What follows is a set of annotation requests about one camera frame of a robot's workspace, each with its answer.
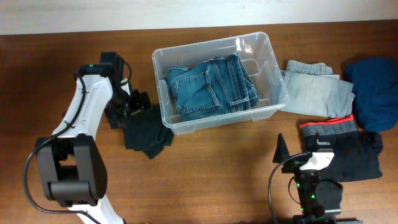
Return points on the clear plastic storage bin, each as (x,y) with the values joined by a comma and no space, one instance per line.
(258,58)

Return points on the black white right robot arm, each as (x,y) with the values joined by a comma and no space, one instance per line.
(319,199)

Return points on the light blue denim jeans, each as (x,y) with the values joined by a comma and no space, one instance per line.
(314,90)

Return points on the dark blue denim jeans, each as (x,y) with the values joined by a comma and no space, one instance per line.
(214,87)

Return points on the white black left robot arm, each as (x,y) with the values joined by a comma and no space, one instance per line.
(71,168)

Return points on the navy blue folded garment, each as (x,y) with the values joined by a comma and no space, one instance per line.
(375,88)

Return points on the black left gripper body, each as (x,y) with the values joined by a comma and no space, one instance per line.
(121,103)

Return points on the black shorts red grey waistband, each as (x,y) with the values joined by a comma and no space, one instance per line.
(356,153)

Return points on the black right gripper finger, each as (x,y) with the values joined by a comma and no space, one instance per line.
(281,153)
(321,141)

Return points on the black Nike t-shirt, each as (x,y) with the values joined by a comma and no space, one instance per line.
(146,132)

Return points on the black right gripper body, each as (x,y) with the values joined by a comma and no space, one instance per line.
(290,166)

